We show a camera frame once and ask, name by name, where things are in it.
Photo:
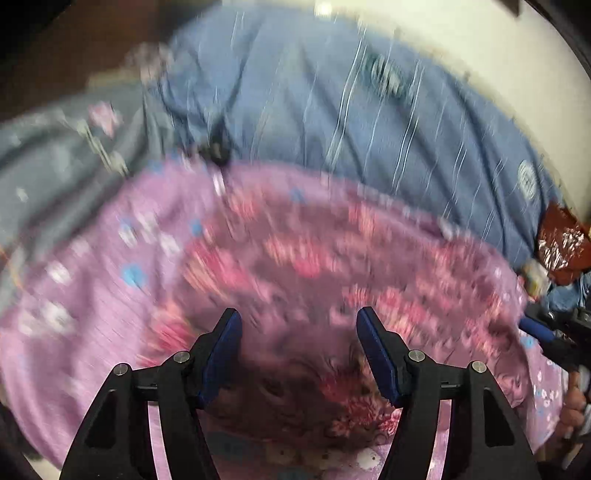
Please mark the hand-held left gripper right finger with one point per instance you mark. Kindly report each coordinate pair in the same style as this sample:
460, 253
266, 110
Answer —
378, 360

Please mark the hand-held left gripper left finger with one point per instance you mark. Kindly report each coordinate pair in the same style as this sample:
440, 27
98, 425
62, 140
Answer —
221, 360

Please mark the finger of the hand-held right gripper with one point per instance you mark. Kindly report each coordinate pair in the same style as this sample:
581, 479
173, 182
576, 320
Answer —
535, 330

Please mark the pink floral shirt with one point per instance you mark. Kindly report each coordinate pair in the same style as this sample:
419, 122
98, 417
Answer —
323, 277

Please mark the person's right hand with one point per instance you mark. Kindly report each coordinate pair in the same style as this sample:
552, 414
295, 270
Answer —
575, 408

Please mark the blue denim cloth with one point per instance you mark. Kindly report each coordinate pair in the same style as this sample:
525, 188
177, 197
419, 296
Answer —
565, 293

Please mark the purple floral blanket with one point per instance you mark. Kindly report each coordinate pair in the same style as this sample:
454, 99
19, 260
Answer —
92, 323

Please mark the black charger plug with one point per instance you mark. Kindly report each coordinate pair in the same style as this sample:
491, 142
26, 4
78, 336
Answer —
218, 147

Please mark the grey star bedsheet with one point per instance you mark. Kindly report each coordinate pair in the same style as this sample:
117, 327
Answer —
46, 152

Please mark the blue plaid quilt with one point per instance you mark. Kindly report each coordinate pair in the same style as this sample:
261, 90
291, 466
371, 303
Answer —
300, 92

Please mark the small lilac cloth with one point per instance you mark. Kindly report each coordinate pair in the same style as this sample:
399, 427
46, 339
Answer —
147, 62

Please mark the brown bed headboard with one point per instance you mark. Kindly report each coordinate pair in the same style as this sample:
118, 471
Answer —
69, 46

